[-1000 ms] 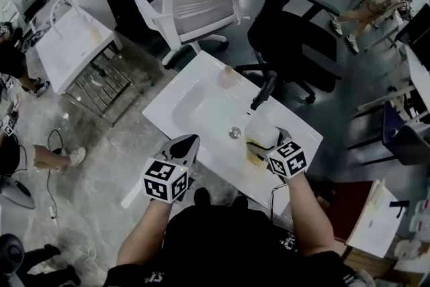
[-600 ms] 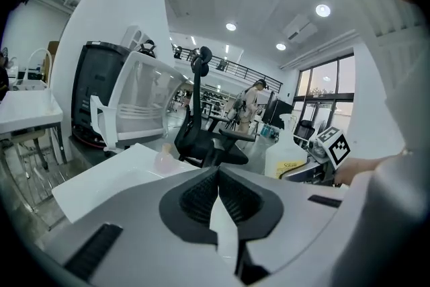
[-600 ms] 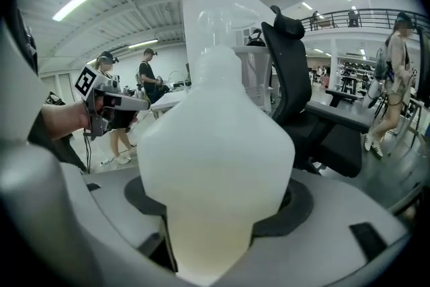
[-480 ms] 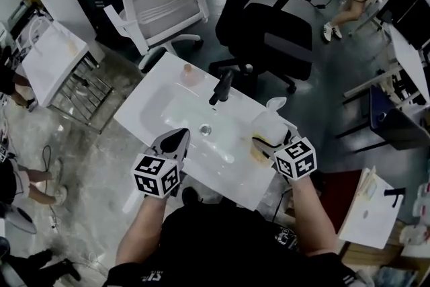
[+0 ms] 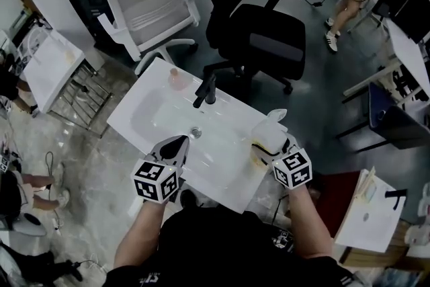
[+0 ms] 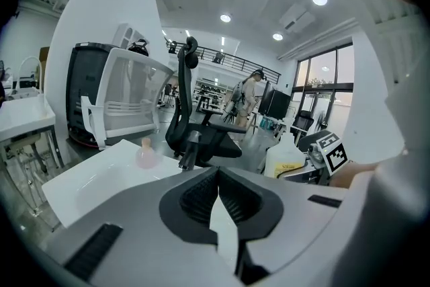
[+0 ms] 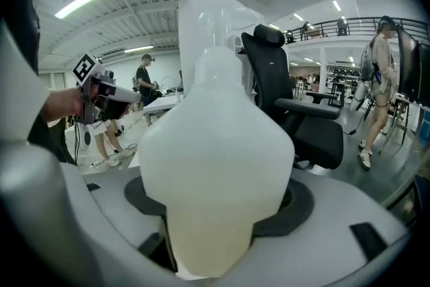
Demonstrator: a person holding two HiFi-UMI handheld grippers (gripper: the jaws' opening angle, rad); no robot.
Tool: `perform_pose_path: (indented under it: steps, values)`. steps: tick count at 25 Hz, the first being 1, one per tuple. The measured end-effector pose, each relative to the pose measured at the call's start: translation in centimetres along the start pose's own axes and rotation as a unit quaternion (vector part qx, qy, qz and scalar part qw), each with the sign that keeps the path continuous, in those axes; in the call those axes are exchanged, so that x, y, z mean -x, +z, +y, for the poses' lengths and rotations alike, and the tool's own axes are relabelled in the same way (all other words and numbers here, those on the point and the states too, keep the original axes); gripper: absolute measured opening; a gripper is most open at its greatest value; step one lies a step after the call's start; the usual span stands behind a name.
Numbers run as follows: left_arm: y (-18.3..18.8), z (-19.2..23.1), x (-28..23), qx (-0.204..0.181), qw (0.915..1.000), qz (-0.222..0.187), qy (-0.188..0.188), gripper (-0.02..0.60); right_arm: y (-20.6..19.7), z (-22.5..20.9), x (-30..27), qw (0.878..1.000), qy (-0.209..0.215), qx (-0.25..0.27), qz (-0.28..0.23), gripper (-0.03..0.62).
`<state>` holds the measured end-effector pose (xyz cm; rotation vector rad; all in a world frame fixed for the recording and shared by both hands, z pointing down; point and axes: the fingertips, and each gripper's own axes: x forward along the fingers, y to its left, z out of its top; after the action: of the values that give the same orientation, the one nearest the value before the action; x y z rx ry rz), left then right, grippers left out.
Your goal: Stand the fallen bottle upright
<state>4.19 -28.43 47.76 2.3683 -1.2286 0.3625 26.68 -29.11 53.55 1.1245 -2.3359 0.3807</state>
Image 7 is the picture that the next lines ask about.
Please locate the small white table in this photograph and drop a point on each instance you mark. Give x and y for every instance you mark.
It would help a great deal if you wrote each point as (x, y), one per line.
(158, 105)

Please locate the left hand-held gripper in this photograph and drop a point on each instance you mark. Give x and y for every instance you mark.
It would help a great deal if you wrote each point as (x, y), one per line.
(84, 69)

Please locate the long tube ceiling light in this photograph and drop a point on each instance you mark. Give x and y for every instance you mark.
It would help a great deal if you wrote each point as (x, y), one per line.
(84, 0)

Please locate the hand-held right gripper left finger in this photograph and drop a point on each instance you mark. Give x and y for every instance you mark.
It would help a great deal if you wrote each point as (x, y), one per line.
(114, 205)

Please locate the black high-back office chair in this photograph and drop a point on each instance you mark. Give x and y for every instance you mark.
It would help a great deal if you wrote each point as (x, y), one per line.
(268, 70)

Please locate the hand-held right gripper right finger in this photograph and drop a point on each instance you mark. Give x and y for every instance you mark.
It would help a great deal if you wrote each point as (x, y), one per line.
(336, 238)

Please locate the translucent white plastic bottle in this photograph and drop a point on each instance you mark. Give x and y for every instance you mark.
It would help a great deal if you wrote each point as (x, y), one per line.
(215, 144)

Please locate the black monitor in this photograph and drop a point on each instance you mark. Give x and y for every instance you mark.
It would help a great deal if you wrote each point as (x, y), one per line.
(425, 70)
(408, 64)

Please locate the black mezzanine railing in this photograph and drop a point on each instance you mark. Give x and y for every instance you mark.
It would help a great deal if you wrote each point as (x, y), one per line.
(356, 21)

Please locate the person's black clothing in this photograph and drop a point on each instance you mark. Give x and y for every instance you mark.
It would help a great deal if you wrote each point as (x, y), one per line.
(50, 141)

